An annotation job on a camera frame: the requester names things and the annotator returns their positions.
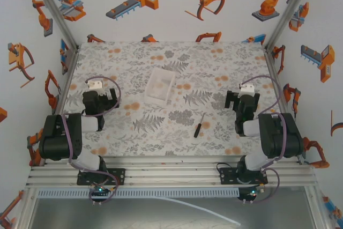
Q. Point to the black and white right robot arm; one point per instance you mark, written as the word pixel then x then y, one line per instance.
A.
pixel 278 137

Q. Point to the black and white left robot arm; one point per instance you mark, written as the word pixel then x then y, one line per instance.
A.
pixel 59 137

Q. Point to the clear plastic bin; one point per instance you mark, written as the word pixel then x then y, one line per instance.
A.
pixel 160 87

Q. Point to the floral patterned table mat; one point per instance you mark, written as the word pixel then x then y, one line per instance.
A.
pixel 171 60

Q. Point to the white tube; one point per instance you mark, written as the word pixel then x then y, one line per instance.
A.
pixel 203 208

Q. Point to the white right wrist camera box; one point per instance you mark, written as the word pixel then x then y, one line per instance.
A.
pixel 247 89

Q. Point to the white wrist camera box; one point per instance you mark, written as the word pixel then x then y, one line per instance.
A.
pixel 96 85
pixel 247 89

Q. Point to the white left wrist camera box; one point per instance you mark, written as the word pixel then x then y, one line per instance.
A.
pixel 96 85

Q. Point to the aluminium base frame rails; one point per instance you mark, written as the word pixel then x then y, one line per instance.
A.
pixel 171 171

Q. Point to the aluminium corner post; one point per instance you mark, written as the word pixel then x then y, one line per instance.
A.
pixel 290 6
pixel 53 6

